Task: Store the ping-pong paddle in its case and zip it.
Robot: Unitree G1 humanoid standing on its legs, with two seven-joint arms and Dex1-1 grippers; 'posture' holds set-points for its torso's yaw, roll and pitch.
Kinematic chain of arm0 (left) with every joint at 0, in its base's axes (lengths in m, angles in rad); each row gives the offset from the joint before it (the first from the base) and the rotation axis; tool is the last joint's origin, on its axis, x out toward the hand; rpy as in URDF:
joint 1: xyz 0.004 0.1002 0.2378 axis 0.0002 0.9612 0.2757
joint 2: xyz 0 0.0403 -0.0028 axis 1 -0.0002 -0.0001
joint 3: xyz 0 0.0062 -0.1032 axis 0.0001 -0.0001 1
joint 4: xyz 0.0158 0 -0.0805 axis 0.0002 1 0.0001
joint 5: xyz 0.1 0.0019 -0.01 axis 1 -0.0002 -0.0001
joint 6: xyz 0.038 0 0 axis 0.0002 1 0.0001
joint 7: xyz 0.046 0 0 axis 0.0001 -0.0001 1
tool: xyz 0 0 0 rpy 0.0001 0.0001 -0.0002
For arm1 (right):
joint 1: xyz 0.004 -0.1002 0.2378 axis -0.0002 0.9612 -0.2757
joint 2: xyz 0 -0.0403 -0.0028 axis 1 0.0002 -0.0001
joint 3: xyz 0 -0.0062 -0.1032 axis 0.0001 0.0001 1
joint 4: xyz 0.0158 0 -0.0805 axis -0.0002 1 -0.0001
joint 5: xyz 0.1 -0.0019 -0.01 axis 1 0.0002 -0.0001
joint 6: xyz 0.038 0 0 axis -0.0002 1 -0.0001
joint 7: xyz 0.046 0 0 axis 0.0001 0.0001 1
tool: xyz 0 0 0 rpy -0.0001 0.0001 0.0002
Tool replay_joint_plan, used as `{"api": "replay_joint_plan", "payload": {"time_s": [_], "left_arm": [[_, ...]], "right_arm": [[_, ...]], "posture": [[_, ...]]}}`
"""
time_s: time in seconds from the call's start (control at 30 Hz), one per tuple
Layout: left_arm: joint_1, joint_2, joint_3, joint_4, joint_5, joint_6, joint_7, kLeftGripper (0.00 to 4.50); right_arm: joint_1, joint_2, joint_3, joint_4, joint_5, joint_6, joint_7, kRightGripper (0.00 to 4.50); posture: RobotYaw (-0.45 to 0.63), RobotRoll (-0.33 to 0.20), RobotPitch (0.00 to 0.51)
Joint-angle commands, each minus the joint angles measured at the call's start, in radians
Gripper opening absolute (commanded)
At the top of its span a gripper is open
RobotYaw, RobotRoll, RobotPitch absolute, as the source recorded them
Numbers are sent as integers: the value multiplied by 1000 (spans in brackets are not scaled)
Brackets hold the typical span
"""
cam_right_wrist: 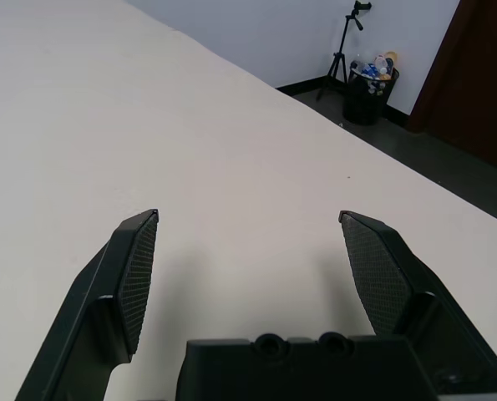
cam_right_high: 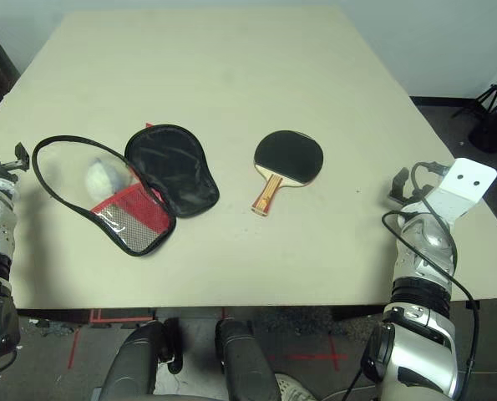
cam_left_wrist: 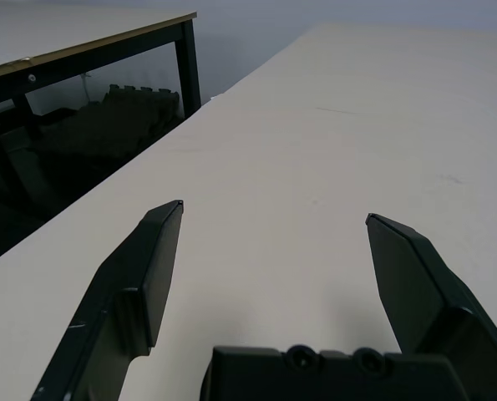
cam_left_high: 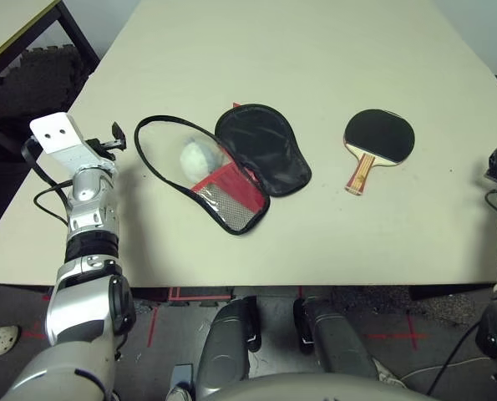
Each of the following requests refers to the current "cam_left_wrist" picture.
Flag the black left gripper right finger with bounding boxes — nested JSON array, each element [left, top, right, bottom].
[[364, 212, 497, 401]]

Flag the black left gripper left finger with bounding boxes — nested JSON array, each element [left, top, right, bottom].
[[29, 200, 185, 401]]

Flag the dark foam puzzle mats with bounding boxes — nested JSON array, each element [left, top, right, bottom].
[[34, 83, 181, 168]]

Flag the black-framed wooden side table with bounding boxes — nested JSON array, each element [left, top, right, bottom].
[[0, 0, 202, 218]]

